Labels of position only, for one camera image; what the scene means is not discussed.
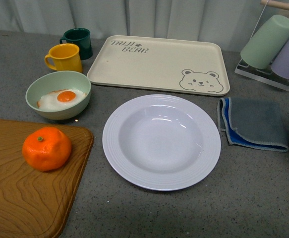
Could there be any white round deep plate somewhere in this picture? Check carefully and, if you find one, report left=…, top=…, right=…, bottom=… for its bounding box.
left=102, top=95, right=221, bottom=191

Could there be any orange mandarin fruit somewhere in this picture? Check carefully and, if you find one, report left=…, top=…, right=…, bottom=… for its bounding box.
left=22, top=126, right=72, bottom=172

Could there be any cream bear serving tray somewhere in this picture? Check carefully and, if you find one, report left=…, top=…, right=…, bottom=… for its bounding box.
left=87, top=35, right=230, bottom=96

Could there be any light green bowl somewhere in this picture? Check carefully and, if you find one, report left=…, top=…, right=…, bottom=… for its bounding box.
left=25, top=71, right=91, bottom=120

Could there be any fake fried egg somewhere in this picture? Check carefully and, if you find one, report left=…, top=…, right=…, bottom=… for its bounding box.
left=37, top=89, right=87, bottom=111

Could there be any yellow enamel mug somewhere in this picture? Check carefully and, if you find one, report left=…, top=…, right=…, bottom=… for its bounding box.
left=44, top=43, right=83, bottom=73

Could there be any dark green enamel mug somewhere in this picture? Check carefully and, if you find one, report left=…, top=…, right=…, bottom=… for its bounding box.
left=59, top=28, right=93, bottom=60

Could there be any grey and blue cloth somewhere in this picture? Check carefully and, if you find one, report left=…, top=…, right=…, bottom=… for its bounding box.
left=217, top=97, right=289, bottom=152

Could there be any clear acrylic cup rack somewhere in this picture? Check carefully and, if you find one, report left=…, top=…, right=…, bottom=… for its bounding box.
left=235, top=9, right=289, bottom=92

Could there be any white curtain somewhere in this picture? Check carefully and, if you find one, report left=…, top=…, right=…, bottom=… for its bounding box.
left=0, top=0, right=284, bottom=52

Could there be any light green plastic cup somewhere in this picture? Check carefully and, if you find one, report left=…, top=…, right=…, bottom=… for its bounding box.
left=240, top=15, right=289, bottom=69

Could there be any wooden cutting board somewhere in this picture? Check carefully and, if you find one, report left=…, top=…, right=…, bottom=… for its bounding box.
left=0, top=119, right=94, bottom=238

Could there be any wooden rack handle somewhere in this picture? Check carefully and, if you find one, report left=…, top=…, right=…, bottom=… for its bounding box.
left=260, top=0, right=289, bottom=11

